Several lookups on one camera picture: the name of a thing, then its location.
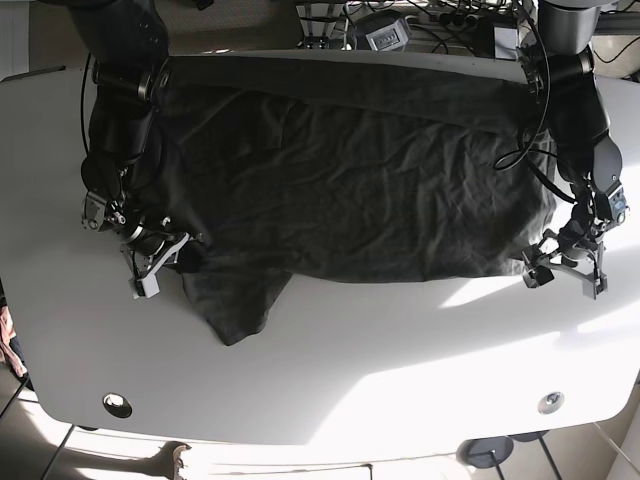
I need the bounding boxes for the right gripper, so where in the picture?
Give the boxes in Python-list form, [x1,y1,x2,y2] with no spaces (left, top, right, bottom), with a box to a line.
[82,192,205,283]

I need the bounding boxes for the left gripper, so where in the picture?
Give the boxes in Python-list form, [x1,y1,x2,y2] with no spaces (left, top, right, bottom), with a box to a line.
[522,189,628,299]

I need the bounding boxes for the black T-shirt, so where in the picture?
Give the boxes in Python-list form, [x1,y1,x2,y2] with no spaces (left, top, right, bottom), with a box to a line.
[155,56,555,346]

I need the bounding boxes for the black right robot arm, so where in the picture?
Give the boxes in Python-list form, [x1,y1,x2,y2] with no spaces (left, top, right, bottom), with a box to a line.
[64,1,203,298]

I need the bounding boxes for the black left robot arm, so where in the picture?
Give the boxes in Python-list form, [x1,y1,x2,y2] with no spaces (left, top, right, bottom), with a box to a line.
[514,1,629,299]

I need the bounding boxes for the right table grommet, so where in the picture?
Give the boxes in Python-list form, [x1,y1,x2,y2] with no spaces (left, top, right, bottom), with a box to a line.
[537,391,565,415]

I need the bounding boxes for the table grommet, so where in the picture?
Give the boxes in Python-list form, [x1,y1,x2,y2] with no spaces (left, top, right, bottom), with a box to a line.
[537,391,565,415]
[102,392,133,419]

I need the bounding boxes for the left table grommet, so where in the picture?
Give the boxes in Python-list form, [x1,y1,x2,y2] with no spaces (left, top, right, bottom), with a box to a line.
[102,392,133,419]

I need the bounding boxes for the round black stand base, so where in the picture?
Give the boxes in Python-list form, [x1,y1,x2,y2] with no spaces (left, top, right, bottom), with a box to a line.
[456,436,514,469]

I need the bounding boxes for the grey power adapter box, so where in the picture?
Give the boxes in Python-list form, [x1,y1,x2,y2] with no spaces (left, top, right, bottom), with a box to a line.
[493,26,519,61]

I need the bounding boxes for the grey socket box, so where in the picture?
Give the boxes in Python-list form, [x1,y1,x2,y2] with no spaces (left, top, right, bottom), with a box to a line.
[356,10,410,52]

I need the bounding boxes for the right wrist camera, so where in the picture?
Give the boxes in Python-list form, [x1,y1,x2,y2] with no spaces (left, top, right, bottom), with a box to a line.
[129,274,160,299]

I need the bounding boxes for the black looping arm cable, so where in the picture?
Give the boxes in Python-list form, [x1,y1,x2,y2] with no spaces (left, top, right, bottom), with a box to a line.
[494,14,576,201]

